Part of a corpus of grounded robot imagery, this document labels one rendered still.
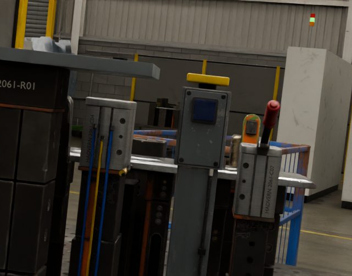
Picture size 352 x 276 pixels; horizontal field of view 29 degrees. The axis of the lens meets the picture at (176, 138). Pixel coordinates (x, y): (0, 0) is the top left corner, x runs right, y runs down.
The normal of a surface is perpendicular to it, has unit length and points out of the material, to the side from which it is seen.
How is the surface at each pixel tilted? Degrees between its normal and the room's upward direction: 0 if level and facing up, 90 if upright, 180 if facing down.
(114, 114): 90
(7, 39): 90
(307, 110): 90
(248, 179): 90
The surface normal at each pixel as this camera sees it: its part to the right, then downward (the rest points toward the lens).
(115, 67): -0.05, 0.05
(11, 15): 0.95, 0.12
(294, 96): -0.39, 0.00
